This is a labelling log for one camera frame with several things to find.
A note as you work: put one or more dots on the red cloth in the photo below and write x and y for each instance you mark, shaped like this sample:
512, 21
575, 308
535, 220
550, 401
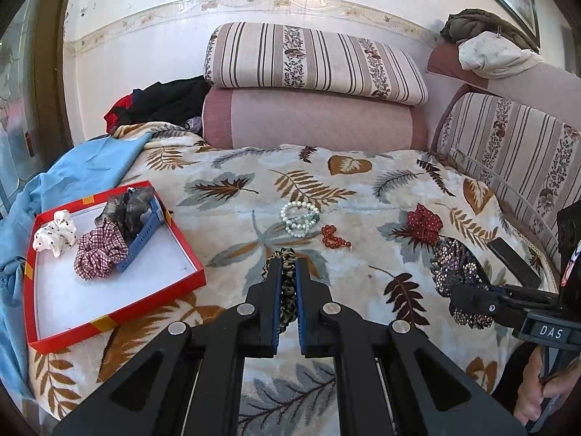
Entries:
119, 113

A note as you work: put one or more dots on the black hair clip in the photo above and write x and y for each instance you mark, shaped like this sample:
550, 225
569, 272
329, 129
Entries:
513, 261

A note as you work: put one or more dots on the striped floral long cushion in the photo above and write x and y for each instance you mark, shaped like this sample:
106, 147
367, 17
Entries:
327, 59

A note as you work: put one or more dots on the leopard print scrunchie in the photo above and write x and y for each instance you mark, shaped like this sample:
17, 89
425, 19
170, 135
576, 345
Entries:
287, 281

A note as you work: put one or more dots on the red cardboard box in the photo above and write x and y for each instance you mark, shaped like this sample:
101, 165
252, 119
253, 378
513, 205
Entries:
136, 277

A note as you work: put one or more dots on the pink cushion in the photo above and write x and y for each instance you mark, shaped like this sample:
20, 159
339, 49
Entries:
313, 118

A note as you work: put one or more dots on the person's right hand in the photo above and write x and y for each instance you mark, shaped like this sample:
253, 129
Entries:
531, 395

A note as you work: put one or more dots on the green jacket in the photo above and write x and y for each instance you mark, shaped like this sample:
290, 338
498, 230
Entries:
472, 22

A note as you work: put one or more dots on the red dotted scrunchie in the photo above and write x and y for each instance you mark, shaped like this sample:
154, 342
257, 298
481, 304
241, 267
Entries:
424, 223

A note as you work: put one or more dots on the white dotted scrunchie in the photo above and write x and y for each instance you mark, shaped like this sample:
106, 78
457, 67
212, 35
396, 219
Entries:
52, 234

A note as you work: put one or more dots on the dark sequin scrunchie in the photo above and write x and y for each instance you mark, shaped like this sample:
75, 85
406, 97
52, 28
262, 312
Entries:
454, 263

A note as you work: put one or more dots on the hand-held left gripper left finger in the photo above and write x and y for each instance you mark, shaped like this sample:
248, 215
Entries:
278, 309

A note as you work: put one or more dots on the leaf print blanket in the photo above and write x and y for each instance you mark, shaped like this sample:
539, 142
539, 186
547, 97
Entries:
363, 190

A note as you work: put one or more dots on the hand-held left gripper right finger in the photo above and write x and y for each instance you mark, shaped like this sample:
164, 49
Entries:
300, 309

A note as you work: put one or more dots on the wooden door frame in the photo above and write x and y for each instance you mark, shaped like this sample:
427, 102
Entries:
52, 77

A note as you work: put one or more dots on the striped floral sofa backrest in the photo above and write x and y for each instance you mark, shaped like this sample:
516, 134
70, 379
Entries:
513, 145

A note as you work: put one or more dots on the white cloth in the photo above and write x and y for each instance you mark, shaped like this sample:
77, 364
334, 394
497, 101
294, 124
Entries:
494, 57

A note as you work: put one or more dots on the small blue plastic basket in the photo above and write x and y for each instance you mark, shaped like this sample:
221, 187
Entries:
140, 240

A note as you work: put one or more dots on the grey sheer scrunchie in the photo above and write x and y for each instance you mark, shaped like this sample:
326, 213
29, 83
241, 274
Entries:
125, 209

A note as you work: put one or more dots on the black clothes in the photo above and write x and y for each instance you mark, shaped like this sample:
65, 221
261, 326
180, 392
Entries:
172, 100

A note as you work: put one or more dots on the pink sofa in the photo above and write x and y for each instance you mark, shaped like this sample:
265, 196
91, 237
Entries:
535, 84

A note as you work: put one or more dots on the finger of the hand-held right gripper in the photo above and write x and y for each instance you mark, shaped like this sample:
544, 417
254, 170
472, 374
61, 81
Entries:
481, 302

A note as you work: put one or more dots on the red plaid scrunchie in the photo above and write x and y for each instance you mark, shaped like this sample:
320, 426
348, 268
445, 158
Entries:
100, 252

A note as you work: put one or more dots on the blue cloth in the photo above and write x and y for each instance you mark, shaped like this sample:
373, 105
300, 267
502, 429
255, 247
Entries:
77, 163

